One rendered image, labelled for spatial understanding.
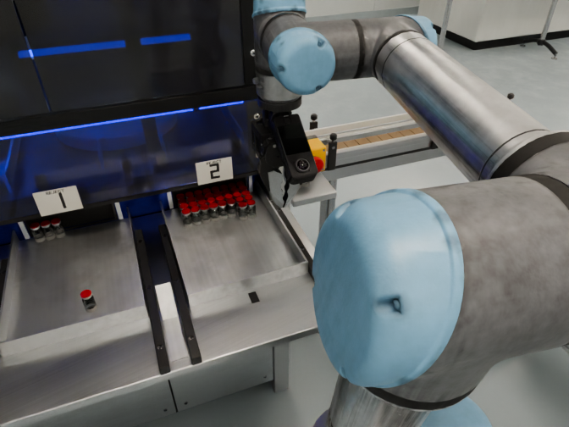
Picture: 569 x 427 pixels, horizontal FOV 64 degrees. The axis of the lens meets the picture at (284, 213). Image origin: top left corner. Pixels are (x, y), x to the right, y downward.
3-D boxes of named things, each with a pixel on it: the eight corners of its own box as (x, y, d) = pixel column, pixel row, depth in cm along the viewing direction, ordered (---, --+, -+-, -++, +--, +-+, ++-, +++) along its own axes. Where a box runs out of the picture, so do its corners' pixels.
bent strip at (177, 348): (159, 305, 92) (154, 285, 88) (174, 302, 93) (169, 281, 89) (171, 362, 81) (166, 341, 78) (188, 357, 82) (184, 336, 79)
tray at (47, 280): (18, 241, 107) (12, 230, 105) (130, 218, 115) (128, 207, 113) (2, 357, 82) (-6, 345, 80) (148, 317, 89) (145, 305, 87)
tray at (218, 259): (162, 212, 117) (159, 201, 115) (257, 191, 124) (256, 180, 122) (190, 307, 91) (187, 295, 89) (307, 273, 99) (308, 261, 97)
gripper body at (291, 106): (290, 144, 85) (290, 80, 77) (307, 166, 78) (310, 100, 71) (251, 151, 82) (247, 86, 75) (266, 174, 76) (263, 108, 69)
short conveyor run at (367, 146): (278, 195, 129) (278, 146, 120) (262, 168, 141) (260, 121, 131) (475, 152, 149) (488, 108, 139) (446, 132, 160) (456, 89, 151)
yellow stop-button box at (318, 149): (289, 163, 121) (290, 138, 116) (314, 158, 123) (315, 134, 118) (300, 177, 115) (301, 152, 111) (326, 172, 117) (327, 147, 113)
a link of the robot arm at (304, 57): (368, 30, 53) (339, 8, 62) (275, 36, 51) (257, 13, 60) (361, 94, 58) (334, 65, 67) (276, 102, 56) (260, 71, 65)
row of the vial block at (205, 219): (183, 224, 112) (180, 208, 110) (251, 207, 118) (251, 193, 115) (185, 229, 111) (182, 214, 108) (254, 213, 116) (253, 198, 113)
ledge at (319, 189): (275, 180, 132) (275, 174, 131) (316, 172, 135) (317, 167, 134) (293, 207, 121) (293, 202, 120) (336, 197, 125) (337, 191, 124)
